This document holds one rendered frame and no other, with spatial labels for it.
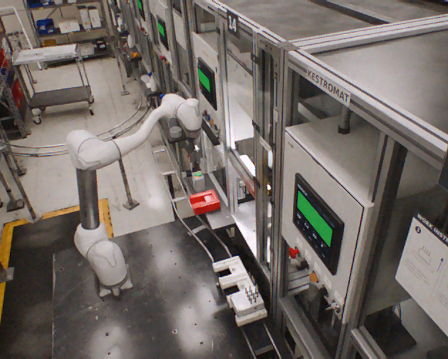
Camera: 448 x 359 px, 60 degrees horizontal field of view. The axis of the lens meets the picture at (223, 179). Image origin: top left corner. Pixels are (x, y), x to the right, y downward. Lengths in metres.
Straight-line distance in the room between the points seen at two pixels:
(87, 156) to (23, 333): 1.71
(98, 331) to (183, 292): 0.46
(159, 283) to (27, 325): 1.29
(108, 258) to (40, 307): 1.28
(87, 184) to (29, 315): 1.47
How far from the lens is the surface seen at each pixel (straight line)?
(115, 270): 2.19
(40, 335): 3.18
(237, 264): 2.06
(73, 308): 2.32
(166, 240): 2.50
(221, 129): 2.00
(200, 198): 2.35
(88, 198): 2.16
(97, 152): 1.89
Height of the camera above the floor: 2.40
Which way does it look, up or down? 36 degrees down
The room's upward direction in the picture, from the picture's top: 4 degrees counter-clockwise
